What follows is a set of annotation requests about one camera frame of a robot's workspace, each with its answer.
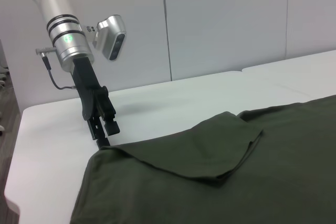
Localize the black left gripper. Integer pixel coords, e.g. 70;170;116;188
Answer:
70;55;121;152

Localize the dark green t-shirt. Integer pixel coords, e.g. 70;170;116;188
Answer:
69;95;336;224

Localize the thin left gripper cable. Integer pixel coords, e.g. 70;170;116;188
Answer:
41;54;77;91

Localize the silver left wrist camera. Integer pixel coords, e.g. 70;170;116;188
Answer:
83;14;128;62

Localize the silver cable connector plug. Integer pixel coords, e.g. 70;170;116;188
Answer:
35;46;57;57

